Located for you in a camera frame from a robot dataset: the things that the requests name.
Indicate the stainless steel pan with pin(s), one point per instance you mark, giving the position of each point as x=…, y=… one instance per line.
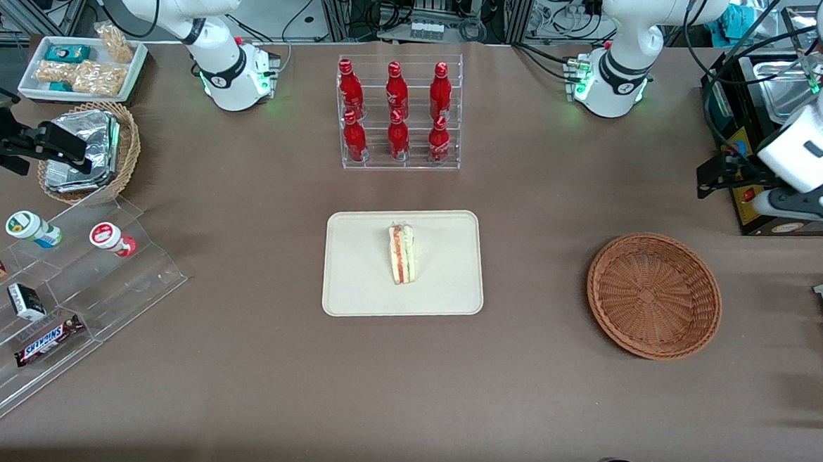
x=778, y=95

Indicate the Snickers chocolate bar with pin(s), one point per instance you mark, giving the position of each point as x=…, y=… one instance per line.
x=48, y=340

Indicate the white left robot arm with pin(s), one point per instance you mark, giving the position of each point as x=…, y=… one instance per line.
x=626, y=31

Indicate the teal cloth bundle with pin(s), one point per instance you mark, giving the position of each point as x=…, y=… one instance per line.
x=736, y=23

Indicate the dark brown wicker basket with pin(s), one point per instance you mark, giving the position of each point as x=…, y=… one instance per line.
x=651, y=296

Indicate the aluminium foil container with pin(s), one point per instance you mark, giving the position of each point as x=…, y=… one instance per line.
x=96, y=140

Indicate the red cola bottle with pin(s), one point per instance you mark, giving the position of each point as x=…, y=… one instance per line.
x=355, y=142
x=351, y=90
x=398, y=140
x=396, y=93
x=440, y=92
x=438, y=144

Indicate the clear acrylic bottle rack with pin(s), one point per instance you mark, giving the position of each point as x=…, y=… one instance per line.
x=415, y=166

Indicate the white connector strip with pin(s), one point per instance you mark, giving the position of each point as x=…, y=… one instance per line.
x=425, y=30

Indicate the cream rectangular tray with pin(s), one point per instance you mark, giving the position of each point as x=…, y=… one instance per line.
x=360, y=270

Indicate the small black white carton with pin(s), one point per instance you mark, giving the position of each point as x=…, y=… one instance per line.
x=26, y=302

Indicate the light tan wicker basket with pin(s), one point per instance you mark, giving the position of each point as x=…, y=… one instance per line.
x=130, y=149

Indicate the small teal packet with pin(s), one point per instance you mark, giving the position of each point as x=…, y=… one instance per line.
x=60, y=86

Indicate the large clear cracker bag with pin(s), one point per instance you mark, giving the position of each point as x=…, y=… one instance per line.
x=99, y=77

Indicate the clear bag of crackers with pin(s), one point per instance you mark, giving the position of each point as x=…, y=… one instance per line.
x=53, y=71
x=115, y=43

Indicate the white rectangular snack tray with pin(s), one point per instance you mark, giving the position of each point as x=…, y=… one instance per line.
x=139, y=58

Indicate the red lidded yogurt cup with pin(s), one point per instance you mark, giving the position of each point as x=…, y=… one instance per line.
x=110, y=238

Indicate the triangular sandwich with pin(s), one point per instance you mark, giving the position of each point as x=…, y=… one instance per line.
x=402, y=255

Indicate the teal snack box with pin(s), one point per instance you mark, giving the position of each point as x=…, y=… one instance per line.
x=67, y=52

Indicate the clear acrylic stepped stand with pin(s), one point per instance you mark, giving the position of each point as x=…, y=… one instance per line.
x=134, y=280

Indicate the black metal appliance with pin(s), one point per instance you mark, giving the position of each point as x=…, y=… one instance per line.
x=724, y=113

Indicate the green lidded yogurt cup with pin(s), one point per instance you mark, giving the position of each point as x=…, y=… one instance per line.
x=30, y=228

